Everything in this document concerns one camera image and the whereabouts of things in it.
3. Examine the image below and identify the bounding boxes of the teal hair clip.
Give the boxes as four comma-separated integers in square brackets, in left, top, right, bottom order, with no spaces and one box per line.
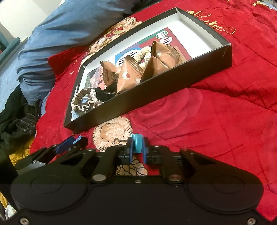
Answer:
[131,134,143,154]

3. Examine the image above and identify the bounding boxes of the brown white crochet scrunchie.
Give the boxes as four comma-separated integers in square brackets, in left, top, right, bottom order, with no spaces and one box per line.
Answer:
[70,87,103,113]

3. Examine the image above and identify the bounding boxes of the cream crochet scrunchie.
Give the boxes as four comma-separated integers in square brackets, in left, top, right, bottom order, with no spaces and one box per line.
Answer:
[133,46,152,70]

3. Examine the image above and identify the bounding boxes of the brown triangular snack packet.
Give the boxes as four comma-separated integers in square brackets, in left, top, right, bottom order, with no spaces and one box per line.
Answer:
[141,41,186,82]

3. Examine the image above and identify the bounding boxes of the yellow cloth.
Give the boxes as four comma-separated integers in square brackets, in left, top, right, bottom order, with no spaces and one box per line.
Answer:
[0,136,36,208]

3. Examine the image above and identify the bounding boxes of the black clothing pile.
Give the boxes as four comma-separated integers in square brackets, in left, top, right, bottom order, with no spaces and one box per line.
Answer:
[1,86,42,156]

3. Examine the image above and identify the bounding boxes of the colourful booklet in box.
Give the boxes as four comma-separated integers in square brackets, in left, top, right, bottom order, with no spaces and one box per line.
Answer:
[79,27,191,93]

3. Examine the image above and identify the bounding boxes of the red embroidered quilt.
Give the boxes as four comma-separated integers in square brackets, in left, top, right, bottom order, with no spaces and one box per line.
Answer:
[30,1,276,220]

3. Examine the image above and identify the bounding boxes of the teal curtain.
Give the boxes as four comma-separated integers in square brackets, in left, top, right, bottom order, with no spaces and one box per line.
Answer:
[0,33,21,64]

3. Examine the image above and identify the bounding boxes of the black shallow box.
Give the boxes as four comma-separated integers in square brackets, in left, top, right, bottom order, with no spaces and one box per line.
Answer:
[64,8,232,133]

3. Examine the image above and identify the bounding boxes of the blue plush blanket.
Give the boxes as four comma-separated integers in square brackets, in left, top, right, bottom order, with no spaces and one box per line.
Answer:
[16,0,139,106]

